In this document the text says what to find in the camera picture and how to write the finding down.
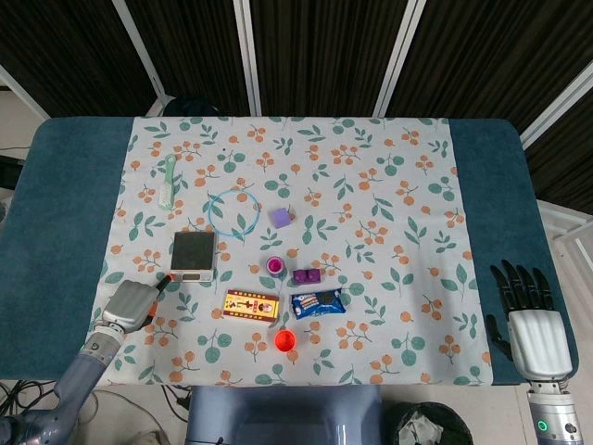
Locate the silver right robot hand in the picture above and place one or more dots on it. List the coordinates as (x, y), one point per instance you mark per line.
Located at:
(537, 340)

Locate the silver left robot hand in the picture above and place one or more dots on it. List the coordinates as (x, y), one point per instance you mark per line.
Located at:
(129, 306)

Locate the orange yellow snack box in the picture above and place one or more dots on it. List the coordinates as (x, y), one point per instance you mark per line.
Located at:
(251, 307)

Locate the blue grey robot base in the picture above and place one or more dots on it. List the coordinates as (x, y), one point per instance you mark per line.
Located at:
(282, 417)

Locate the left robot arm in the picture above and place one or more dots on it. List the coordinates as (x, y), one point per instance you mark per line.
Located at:
(83, 366)

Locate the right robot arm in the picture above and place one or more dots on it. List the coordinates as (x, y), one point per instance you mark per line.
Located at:
(553, 412)

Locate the digital kitchen scale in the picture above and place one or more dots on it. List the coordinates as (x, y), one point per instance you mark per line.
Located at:
(192, 252)

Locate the white metal rack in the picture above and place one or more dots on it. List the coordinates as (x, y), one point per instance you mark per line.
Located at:
(567, 232)

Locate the teal table cover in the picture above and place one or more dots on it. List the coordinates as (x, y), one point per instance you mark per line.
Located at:
(65, 208)

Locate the black trash bin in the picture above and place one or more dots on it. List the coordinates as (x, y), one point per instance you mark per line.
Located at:
(431, 424)

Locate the orange red cup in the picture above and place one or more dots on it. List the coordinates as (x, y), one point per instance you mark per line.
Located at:
(285, 340)

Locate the purple cube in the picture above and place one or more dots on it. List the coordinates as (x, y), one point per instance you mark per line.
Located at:
(280, 218)

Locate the purple building block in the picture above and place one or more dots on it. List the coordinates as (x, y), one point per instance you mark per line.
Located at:
(306, 277)

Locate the blue Oreo cookie packet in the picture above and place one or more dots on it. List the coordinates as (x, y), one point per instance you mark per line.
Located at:
(317, 303)

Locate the black object behind table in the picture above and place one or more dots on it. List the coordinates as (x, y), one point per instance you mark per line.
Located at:
(192, 106)

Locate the floral white tablecloth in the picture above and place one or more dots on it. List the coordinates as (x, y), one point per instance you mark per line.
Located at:
(370, 208)

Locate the dark folding partition screen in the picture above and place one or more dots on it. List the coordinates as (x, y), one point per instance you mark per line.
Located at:
(315, 51)

